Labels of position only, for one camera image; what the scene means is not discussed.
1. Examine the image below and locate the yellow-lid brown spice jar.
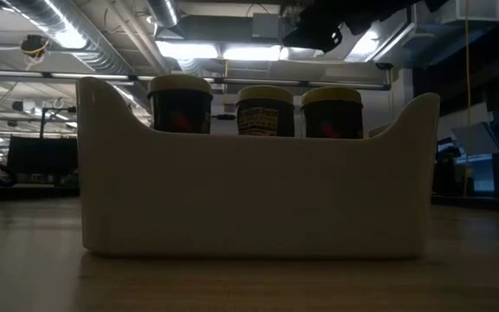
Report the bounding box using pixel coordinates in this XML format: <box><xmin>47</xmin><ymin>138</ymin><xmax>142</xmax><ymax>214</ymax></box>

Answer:
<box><xmin>235</xmin><ymin>84</ymin><xmax>296</xmax><ymax>138</ymax></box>
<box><xmin>146</xmin><ymin>74</ymin><xmax>214</xmax><ymax>134</ymax></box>
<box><xmin>300</xmin><ymin>86</ymin><xmax>366</xmax><ymax>140</ymax></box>

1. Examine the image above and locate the white plastic handled bin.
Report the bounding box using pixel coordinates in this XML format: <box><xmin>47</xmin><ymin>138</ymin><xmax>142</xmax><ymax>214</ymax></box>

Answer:
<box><xmin>75</xmin><ymin>76</ymin><xmax>441</xmax><ymax>260</ymax></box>

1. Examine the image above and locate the grey ceiling junction box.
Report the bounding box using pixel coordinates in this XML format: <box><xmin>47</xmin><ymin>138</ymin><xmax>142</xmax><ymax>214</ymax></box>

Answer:
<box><xmin>251</xmin><ymin>12</ymin><xmax>282</xmax><ymax>40</ymax></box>

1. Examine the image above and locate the long horizontal silver pipe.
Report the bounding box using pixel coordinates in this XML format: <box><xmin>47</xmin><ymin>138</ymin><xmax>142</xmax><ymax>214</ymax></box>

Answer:
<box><xmin>0</xmin><ymin>68</ymin><xmax>392</xmax><ymax>91</ymax></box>

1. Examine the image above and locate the bright ceiling light panel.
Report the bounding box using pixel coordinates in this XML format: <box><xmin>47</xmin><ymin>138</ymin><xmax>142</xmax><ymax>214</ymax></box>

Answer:
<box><xmin>156</xmin><ymin>41</ymin><xmax>220</xmax><ymax>60</ymax></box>
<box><xmin>222</xmin><ymin>42</ymin><xmax>289</xmax><ymax>62</ymax></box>

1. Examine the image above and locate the white ceiling air unit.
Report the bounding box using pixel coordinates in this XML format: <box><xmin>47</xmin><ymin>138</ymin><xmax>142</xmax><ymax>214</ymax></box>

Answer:
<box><xmin>439</xmin><ymin>0</ymin><xmax>499</xmax><ymax>25</ymax></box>

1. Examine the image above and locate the white tilted panel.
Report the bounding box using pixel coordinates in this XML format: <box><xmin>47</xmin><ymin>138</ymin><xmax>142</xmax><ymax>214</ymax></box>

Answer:
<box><xmin>450</xmin><ymin>121</ymin><xmax>499</xmax><ymax>157</ymax></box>

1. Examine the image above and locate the black office chair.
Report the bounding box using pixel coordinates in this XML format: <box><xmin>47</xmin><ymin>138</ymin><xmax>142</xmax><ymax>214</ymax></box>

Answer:
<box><xmin>433</xmin><ymin>138</ymin><xmax>463</xmax><ymax>196</ymax></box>

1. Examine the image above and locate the dark monitor on bench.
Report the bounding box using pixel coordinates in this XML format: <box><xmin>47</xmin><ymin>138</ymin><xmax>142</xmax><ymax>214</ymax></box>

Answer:
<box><xmin>6</xmin><ymin>136</ymin><xmax>80</xmax><ymax>175</ymax></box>

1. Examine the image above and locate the rectangular silver air duct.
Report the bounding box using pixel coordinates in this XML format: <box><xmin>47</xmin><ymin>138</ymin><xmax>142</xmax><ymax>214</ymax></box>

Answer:
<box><xmin>314</xmin><ymin>8</ymin><xmax>415</xmax><ymax>62</ymax></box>

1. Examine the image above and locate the narrow round silver duct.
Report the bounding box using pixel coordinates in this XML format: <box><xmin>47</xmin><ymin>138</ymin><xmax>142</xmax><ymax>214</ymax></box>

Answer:
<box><xmin>147</xmin><ymin>0</ymin><xmax>181</xmax><ymax>28</ymax></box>

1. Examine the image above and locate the glass window dark frame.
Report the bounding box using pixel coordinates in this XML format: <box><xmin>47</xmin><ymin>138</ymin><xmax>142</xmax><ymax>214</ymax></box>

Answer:
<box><xmin>465</xmin><ymin>101</ymin><xmax>499</xmax><ymax>194</ymax></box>

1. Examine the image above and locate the round silver air duct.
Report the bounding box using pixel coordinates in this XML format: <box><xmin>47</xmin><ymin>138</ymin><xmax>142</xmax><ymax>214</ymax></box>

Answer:
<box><xmin>4</xmin><ymin>0</ymin><xmax>132</xmax><ymax>75</ymax></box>

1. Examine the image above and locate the yellow hanging cable reel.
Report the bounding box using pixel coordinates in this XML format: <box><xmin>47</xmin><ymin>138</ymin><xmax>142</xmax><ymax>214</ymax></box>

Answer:
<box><xmin>19</xmin><ymin>34</ymin><xmax>50</xmax><ymax>70</ymax></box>

